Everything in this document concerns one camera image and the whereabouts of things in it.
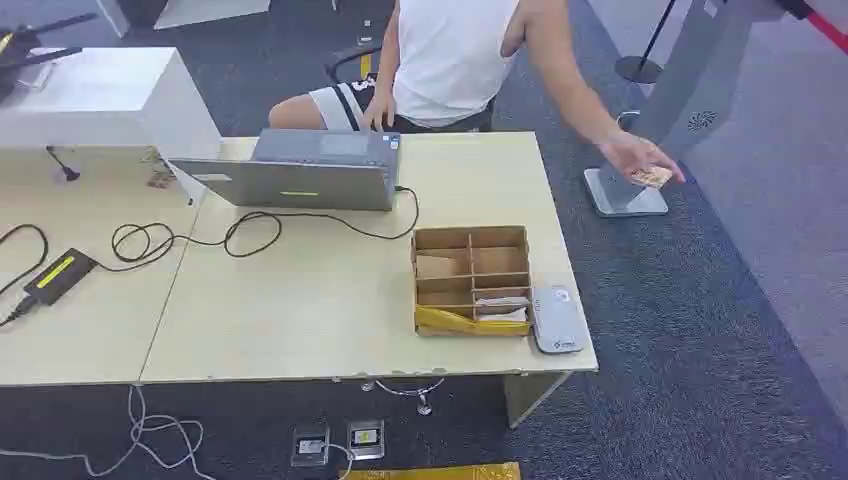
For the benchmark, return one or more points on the person's right hand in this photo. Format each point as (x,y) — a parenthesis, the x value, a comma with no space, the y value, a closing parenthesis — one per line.
(379,111)

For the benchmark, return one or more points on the person's left hand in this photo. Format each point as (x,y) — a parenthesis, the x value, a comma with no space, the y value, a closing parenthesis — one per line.
(632,154)

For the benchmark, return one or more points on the printed card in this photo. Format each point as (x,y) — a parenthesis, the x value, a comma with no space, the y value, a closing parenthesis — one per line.
(652,177)

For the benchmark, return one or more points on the person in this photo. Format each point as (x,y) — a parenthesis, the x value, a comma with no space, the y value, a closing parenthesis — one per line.
(450,60)

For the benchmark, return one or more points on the grey laptop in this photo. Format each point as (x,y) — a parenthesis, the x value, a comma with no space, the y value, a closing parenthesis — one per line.
(298,185)

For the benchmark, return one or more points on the grey card reader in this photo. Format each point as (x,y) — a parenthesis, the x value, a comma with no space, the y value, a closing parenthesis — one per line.
(558,321)

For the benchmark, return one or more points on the wooden divided card box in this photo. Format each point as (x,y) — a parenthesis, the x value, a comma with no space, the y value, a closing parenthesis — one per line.
(472,278)

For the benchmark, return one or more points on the white card stack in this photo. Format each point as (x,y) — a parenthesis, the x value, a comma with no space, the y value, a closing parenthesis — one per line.
(503,312)

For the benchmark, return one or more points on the white panel furniture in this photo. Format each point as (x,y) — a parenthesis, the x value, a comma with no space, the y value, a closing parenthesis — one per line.
(199,10)

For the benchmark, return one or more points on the yellow sheet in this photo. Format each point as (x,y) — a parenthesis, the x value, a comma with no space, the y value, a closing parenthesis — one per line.
(450,323)

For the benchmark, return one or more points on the red barrier belt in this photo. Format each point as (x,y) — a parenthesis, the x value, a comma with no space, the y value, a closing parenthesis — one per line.
(825,26)

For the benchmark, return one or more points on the pale desk leg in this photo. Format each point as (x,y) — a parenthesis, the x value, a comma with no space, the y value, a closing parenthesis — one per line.
(526,394)

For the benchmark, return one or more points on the white cabinet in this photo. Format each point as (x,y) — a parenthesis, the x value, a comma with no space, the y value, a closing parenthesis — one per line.
(106,99)

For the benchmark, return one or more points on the metal hook under desk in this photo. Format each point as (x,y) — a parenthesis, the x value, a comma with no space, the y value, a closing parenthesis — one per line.
(424,405)

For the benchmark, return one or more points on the small black desk plug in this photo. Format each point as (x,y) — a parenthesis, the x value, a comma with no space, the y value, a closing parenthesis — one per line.
(68,174)

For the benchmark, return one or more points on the steel floor socket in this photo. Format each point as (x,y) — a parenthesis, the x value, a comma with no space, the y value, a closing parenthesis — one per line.
(366,438)
(310,446)

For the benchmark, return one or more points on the black power adapter yellow label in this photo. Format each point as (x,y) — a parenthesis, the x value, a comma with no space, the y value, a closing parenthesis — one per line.
(60,275)

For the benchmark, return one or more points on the yellow tape strip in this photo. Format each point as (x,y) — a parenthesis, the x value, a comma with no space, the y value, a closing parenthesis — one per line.
(430,473)

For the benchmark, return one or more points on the black tripod device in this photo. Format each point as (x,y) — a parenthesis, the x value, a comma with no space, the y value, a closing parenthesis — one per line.
(16,50)

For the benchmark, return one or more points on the black stanchion post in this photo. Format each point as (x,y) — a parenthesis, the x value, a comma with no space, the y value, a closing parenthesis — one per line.
(637,69)

